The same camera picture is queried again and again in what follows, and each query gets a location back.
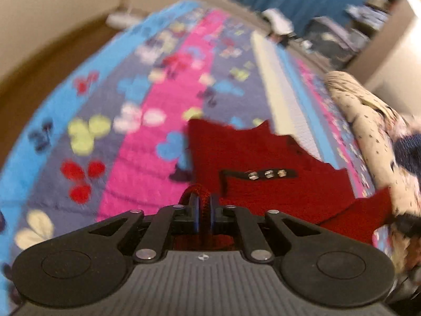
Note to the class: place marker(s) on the wooden shelf unit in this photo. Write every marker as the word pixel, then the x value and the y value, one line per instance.
pixel 371 10

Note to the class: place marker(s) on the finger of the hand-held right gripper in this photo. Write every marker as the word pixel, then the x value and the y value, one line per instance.
pixel 410 225

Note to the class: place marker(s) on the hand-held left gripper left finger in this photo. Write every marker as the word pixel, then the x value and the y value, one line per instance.
pixel 196 211

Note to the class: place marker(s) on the red knit sweater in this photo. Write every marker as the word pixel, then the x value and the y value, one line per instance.
pixel 273 177

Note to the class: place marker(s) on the floral striped bed sheet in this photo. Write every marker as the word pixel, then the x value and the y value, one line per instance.
pixel 138 131

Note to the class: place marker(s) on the white clothes pile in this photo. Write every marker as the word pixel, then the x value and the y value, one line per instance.
pixel 279 21

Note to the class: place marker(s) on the cream star print quilt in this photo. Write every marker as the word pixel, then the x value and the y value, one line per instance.
pixel 365 125

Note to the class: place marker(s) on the white standing fan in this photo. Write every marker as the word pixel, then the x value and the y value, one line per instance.
pixel 120 19

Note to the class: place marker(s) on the clear plastic storage box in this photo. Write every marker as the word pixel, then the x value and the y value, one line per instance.
pixel 335 39

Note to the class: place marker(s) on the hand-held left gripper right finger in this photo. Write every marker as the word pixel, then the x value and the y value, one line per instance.
pixel 213 211

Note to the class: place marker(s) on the dark blue dotted cloth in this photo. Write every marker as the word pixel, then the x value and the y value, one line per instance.
pixel 408 154

